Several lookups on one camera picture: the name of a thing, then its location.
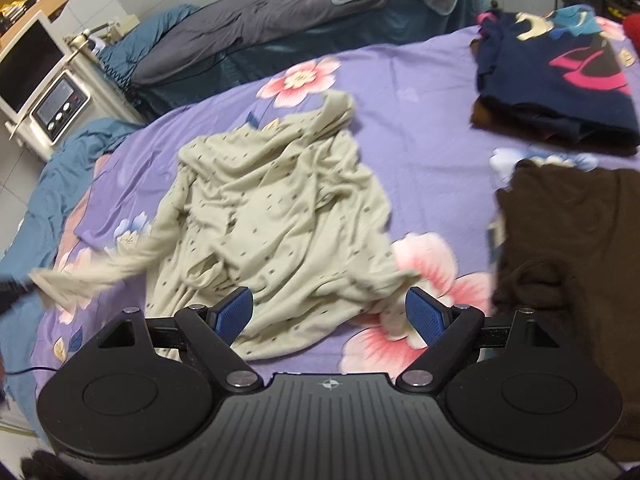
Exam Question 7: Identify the beige polka dot shirt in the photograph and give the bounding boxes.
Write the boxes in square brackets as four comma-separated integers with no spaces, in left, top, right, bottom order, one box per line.
[30,90,419,360]

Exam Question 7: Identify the blue crumpled cloth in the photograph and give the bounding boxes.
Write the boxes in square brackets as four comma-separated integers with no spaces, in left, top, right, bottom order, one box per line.
[0,118,147,411]

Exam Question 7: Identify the dark brown garment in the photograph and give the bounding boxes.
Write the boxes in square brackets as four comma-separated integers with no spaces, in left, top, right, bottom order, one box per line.
[494,160,639,463]

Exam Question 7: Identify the purple floral bed sheet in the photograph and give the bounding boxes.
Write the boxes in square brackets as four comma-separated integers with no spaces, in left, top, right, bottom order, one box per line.
[32,26,639,384]

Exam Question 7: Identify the white appliance with display panel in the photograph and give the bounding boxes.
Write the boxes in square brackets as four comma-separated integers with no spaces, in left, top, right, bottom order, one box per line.
[1,11,144,160]

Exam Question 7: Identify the navy cartoon print folded garment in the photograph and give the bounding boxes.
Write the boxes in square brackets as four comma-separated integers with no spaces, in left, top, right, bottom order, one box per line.
[471,4,639,155]

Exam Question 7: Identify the grey blanket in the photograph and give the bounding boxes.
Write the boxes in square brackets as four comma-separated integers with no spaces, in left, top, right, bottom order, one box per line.
[131,0,458,86]

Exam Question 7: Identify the red cloth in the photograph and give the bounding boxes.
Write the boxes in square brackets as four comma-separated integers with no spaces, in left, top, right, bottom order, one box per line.
[623,13,640,54]

